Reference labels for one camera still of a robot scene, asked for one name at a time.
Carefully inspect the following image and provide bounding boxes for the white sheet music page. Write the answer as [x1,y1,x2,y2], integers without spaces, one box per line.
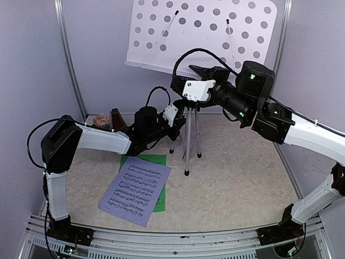
[99,157,171,227]

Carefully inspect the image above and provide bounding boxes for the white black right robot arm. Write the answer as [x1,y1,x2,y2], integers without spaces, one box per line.
[189,61,344,240]

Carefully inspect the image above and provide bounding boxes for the patterned ceramic bowl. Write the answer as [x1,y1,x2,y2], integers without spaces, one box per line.
[92,113,110,131]

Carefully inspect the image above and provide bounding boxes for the green sheet music page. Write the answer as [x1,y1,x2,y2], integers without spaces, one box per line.
[119,153,167,214]

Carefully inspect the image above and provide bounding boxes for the aluminium frame post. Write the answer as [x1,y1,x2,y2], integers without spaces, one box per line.
[53,0,88,120]
[269,0,293,76]

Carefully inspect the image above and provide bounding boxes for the left aluminium frame post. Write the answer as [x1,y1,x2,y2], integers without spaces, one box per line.
[53,0,88,120]

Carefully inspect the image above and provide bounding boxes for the black camera cable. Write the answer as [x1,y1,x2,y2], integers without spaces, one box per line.
[145,86,172,108]
[169,47,239,94]

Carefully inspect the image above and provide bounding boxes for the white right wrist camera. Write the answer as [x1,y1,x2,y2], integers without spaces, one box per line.
[182,80,216,102]

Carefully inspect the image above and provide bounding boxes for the white perforated music stand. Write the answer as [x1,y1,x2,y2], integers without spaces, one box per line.
[124,0,279,176]

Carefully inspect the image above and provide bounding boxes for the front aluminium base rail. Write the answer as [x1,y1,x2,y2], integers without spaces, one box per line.
[18,213,331,259]

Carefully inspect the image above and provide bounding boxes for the black right camera cable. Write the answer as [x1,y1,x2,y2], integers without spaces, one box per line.
[169,47,239,94]

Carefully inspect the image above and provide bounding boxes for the right aluminium frame post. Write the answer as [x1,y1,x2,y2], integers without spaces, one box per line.
[269,0,293,76]

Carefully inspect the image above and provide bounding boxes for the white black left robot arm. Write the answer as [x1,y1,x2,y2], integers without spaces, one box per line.
[40,104,186,240]

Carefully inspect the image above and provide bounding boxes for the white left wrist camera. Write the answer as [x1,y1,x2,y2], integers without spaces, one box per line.
[162,104,178,127]

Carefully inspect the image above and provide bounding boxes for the black left camera cable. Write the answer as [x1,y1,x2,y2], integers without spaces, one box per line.
[145,86,172,108]

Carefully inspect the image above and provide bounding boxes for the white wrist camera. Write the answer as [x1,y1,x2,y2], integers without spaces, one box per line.
[162,104,178,127]
[182,80,216,102]

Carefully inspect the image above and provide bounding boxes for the brown wooden metronome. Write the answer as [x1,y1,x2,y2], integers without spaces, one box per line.
[110,108,127,131]

